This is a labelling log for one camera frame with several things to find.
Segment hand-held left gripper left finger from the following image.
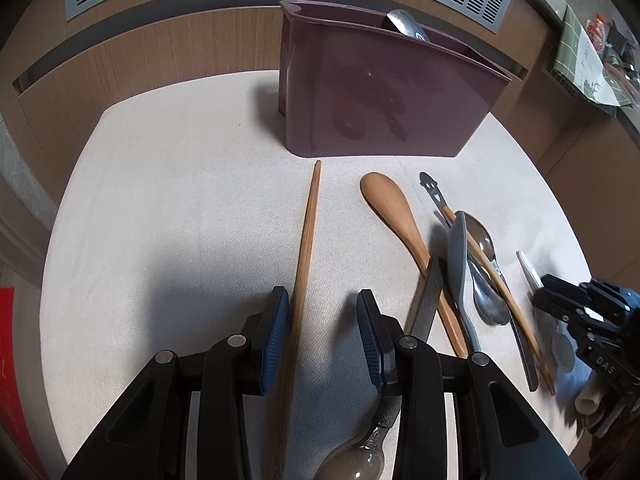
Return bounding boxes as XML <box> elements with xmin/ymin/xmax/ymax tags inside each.
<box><xmin>60</xmin><ymin>285</ymin><xmax>292</xmax><ymax>480</ymax></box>

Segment brown kitchen cabinet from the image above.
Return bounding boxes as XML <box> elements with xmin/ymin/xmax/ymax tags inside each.
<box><xmin>0</xmin><ymin>0</ymin><xmax>640</xmax><ymax>261</ymax></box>

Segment metal spoon with handle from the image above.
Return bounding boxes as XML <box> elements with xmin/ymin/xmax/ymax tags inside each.
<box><xmin>465</xmin><ymin>212</ymin><xmax>540</xmax><ymax>392</ymax></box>

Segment red floor mat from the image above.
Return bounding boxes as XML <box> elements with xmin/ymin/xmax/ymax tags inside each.
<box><xmin>0</xmin><ymin>285</ymin><xmax>51</xmax><ymax>480</ymax></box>

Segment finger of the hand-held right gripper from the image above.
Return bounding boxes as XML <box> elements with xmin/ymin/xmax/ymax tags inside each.
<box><xmin>580</xmin><ymin>279</ymin><xmax>640</xmax><ymax>318</ymax></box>
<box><xmin>532</xmin><ymin>274</ymin><xmax>601</xmax><ymax>331</ymax></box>

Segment grey plastic spoon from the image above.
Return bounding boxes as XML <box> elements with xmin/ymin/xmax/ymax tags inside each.
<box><xmin>446</xmin><ymin>211</ymin><xmax>483</xmax><ymax>356</ymax></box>

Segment white tube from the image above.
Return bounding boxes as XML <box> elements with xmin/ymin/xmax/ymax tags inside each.
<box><xmin>574</xmin><ymin>375</ymin><xmax>608</xmax><ymax>417</ymax></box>

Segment purple plastic utensil holder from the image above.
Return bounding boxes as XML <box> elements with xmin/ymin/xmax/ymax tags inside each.
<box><xmin>278</xmin><ymin>0</ymin><xmax>525</xmax><ymax>159</ymax></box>

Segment plain wooden chopstick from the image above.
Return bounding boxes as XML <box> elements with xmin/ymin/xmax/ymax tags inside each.
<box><xmin>270</xmin><ymin>160</ymin><xmax>323</xmax><ymax>480</ymax></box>

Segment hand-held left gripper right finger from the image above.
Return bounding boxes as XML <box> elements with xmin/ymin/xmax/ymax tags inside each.
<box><xmin>356</xmin><ymin>289</ymin><xmax>583</xmax><ymax>480</ymax></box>

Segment wooden spoon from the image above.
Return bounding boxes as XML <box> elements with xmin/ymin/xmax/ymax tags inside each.
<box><xmin>360</xmin><ymin>172</ymin><xmax>471</xmax><ymax>359</ymax></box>

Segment green checked cloth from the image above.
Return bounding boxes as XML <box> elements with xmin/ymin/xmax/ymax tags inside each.
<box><xmin>552</xmin><ymin>5</ymin><xmax>633</xmax><ymax>118</ymax></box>

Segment spoon with dark hammered handle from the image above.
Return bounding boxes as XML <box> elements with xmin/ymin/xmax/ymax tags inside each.
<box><xmin>315</xmin><ymin>257</ymin><xmax>445</xmax><ymax>480</ymax></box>

